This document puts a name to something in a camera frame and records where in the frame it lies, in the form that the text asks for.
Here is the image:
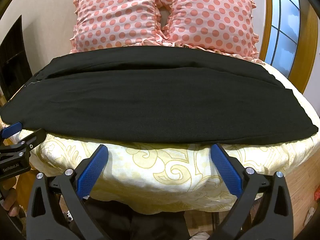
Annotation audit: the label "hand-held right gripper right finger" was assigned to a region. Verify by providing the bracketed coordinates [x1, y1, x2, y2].
[210, 143, 293, 240]

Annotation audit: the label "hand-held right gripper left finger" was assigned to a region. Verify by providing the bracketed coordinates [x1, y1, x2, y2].
[26, 144, 118, 240]

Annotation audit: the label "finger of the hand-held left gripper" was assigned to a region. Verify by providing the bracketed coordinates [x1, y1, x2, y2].
[0, 128, 47, 167]
[0, 122, 23, 139]

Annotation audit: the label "black pants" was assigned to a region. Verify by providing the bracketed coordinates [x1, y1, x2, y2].
[0, 45, 320, 146]

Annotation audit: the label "person's left hand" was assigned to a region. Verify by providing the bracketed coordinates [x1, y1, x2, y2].
[1, 187, 20, 217]

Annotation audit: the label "yellow patterned bed sheet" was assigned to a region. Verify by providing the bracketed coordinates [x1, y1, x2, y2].
[0, 61, 320, 215]

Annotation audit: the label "glass window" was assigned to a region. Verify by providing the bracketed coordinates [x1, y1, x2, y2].
[264, 0, 300, 80]

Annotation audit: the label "pink polka dot pillow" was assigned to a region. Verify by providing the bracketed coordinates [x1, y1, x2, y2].
[160, 0, 260, 62]
[70, 0, 173, 53]

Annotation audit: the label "wooden window frame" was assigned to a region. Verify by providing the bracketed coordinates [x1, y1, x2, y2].
[259, 0, 319, 93]

